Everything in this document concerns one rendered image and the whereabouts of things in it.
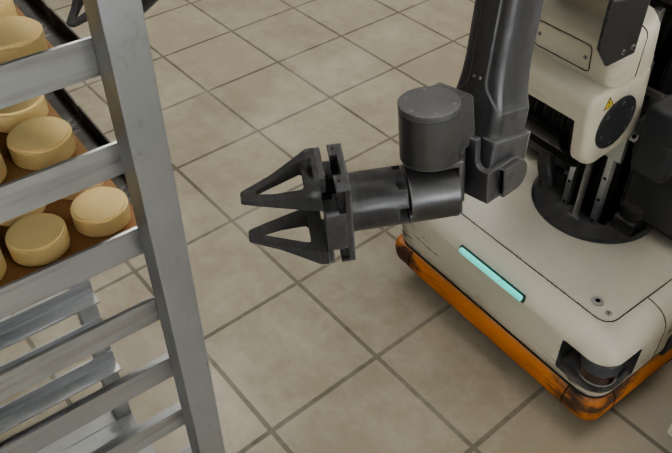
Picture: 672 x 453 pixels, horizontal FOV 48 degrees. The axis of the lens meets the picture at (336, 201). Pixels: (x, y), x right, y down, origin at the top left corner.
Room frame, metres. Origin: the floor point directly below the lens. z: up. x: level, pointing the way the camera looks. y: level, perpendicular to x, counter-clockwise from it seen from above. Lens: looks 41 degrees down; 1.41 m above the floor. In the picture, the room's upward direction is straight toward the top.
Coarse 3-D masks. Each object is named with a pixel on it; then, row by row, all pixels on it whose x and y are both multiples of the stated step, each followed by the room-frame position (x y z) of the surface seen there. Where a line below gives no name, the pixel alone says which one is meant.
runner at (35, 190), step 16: (112, 144) 0.46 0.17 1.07; (64, 160) 0.44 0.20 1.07; (80, 160) 0.44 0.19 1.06; (96, 160) 0.45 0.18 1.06; (112, 160) 0.45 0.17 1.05; (32, 176) 0.42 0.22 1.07; (48, 176) 0.43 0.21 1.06; (64, 176) 0.43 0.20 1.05; (80, 176) 0.44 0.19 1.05; (96, 176) 0.45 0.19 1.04; (112, 176) 0.45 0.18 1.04; (0, 192) 0.40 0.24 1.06; (16, 192) 0.41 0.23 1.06; (32, 192) 0.42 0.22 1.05; (48, 192) 0.42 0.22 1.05; (64, 192) 0.43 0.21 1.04; (0, 208) 0.40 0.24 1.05; (16, 208) 0.41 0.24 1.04; (32, 208) 0.41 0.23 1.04
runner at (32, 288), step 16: (112, 240) 0.44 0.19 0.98; (128, 240) 0.45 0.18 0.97; (80, 256) 0.43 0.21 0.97; (96, 256) 0.43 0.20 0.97; (112, 256) 0.44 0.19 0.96; (128, 256) 0.45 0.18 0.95; (32, 272) 0.41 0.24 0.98; (48, 272) 0.41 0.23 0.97; (64, 272) 0.42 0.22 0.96; (80, 272) 0.43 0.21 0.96; (96, 272) 0.43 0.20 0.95; (0, 288) 0.39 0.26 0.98; (16, 288) 0.40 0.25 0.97; (32, 288) 0.40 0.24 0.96; (48, 288) 0.41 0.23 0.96; (64, 288) 0.42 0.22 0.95; (0, 304) 0.39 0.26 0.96; (16, 304) 0.39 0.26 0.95; (32, 304) 0.40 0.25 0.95
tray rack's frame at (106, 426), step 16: (112, 416) 0.80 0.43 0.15; (128, 416) 0.80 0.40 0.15; (80, 432) 0.77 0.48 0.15; (96, 432) 0.77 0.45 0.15; (112, 432) 0.77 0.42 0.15; (48, 448) 0.74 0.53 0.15; (64, 448) 0.74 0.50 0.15; (80, 448) 0.74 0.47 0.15; (96, 448) 0.74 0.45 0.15; (144, 448) 0.74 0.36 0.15
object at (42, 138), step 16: (0, 112) 0.51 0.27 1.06; (16, 112) 0.51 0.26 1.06; (32, 112) 0.51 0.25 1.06; (48, 112) 0.53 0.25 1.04; (0, 128) 0.50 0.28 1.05; (16, 128) 0.48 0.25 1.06; (32, 128) 0.48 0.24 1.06; (48, 128) 0.48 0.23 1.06; (64, 128) 0.48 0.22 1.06; (0, 144) 0.49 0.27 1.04; (16, 144) 0.46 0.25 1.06; (32, 144) 0.46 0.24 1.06; (48, 144) 0.46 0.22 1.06; (64, 144) 0.47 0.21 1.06; (80, 144) 0.49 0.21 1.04; (0, 160) 0.45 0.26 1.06; (16, 160) 0.46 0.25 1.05; (32, 160) 0.45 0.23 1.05; (48, 160) 0.46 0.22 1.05; (0, 176) 0.44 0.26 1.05; (16, 176) 0.45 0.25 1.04
